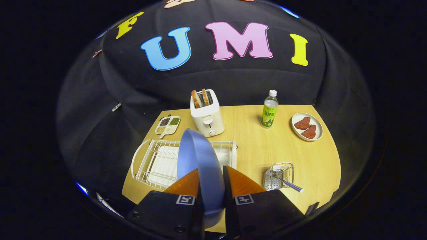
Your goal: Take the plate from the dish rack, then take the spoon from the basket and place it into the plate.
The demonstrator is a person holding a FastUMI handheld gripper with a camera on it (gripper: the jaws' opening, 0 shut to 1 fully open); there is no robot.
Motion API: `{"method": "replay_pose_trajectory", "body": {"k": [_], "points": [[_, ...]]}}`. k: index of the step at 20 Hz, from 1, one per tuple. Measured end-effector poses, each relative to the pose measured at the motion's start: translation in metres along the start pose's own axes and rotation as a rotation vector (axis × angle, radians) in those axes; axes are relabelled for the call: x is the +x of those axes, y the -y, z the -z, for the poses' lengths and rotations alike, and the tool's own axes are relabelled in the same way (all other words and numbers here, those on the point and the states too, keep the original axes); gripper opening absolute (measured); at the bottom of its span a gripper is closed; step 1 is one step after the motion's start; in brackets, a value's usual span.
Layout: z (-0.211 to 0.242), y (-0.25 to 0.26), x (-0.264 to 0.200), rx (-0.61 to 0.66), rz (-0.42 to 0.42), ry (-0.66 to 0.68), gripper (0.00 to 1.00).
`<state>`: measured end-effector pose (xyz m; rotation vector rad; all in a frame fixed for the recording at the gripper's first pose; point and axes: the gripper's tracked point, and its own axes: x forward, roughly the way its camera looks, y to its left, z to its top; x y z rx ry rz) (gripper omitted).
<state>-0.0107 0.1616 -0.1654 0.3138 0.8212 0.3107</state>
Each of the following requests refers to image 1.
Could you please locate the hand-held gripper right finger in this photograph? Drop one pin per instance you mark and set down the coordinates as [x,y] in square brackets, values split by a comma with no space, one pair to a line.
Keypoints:
[228,200]

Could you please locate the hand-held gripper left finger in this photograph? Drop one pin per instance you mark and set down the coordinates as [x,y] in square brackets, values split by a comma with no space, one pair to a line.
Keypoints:
[160,213]

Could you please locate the blue plate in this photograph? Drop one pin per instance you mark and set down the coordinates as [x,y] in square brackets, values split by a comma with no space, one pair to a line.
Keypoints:
[203,166]

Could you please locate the divided dish of grains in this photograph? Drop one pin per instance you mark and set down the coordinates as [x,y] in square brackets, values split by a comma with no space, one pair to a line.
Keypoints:
[173,121]

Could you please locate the cream plate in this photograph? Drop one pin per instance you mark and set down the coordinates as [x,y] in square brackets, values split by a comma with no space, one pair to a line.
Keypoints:
[319,128]

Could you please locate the bright white screen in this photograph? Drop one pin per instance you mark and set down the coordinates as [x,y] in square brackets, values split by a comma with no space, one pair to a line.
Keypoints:
[81,188]

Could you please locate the white toaster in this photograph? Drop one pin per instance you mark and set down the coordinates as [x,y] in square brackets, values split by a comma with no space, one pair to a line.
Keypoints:
[206,116]

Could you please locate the green label drink bottle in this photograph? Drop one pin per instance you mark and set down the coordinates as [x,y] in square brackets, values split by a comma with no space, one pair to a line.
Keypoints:
[269,115]

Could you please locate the toast bread slice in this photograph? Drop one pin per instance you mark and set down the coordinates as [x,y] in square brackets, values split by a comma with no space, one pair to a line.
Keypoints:
[196,99]
[205,97]

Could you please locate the red meat piece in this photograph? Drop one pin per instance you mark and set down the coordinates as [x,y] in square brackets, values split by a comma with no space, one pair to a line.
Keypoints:
[303,123]
[309,132]

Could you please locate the silver cloth clip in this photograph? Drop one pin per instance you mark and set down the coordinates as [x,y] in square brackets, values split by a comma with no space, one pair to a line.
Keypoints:
[116,107]

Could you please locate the black backdrop cloth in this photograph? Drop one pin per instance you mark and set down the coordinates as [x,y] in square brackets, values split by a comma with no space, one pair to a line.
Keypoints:
[233,80]

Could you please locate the red cloth clip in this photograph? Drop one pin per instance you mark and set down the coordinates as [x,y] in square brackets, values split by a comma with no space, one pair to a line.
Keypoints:
[97,53]

